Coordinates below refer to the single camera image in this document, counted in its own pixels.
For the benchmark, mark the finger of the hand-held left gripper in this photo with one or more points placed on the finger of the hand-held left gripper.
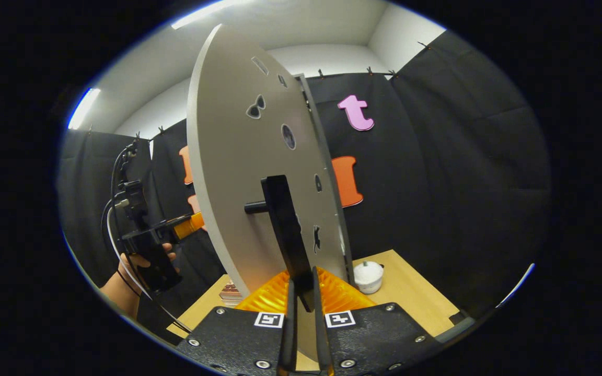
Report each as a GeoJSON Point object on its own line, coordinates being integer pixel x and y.
{"type": "Point", "coordinates": [190, 225]}

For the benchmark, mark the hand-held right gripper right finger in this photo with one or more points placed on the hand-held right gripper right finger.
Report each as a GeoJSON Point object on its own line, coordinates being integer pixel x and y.
{"type": "Point", "coordinates": [321, 334]}

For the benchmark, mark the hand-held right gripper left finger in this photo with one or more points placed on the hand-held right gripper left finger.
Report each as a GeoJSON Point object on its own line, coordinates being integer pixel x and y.
{"type": "Point", "coordinates": [288, 334]}

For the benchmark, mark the beige cabinet door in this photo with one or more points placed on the beige cabinet door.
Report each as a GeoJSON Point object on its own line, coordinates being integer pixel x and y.
{"type": "Point", "coordinates": [238, 156]}

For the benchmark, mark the grey cabinet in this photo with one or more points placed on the grey cabinet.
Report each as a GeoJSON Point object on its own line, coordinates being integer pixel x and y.
{"type": "Point", "coordinates": [305, 89]}

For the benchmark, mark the white lidded jar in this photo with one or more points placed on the white lidded jar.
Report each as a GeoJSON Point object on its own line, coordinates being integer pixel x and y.
{"type": "Point", "coordinates": [368, 277]}

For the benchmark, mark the black backdrop cloth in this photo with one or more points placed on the black backdrop cloth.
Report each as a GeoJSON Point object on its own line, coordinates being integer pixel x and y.
{"type": "Point", "coordinates": [463, 183]}

